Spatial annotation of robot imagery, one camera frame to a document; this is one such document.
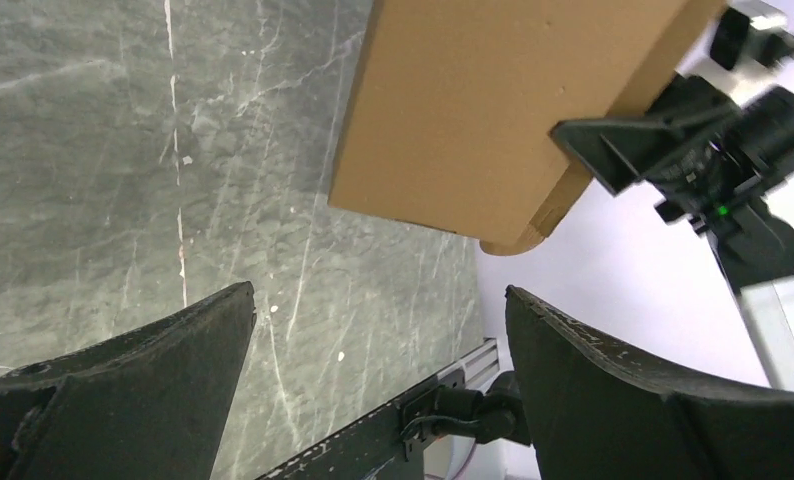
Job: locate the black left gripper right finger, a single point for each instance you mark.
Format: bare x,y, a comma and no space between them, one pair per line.
597,407

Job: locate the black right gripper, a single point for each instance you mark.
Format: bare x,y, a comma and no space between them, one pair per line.
705,154

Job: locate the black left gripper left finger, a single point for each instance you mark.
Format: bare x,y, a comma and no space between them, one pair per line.
151,403

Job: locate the brown cardboard box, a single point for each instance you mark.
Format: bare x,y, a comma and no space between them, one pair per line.
451,107

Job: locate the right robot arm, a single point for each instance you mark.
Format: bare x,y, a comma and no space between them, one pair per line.
754,250

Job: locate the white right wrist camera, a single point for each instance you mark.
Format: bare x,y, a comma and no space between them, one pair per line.
748,49

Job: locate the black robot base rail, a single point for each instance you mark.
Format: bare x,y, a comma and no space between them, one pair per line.
471,398

